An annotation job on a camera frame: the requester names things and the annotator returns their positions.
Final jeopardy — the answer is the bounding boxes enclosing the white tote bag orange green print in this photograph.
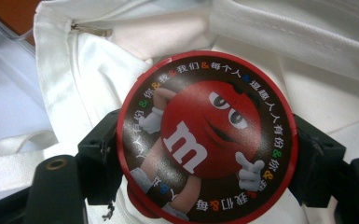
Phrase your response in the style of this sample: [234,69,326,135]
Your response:
[0,0,359,224]

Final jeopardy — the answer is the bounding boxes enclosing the red round tin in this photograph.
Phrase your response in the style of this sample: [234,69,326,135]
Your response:
[116,49,299,224]

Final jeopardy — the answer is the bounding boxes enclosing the orange-brown cardboard box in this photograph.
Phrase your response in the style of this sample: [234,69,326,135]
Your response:
[0,0,43,45]

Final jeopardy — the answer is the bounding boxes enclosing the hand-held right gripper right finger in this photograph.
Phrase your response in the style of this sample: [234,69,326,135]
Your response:
[288,113,347,209]

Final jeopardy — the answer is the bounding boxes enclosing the clear plastic container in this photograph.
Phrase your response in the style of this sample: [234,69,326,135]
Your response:
[0,7,38,59]

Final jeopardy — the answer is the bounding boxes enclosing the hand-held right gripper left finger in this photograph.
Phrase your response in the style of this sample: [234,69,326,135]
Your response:
[77,108,131,206]

